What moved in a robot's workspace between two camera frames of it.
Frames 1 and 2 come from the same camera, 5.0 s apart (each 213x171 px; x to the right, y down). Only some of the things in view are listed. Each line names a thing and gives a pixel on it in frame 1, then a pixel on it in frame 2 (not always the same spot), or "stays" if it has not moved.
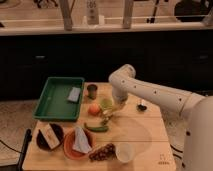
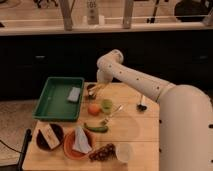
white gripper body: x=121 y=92 → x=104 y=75
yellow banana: x=111 y=112 → x=90 y=90
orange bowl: x=68 y=144 stays
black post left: x=27 y=141 stays
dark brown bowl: x=41 y=140 stays
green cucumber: x=96 y=128 stays
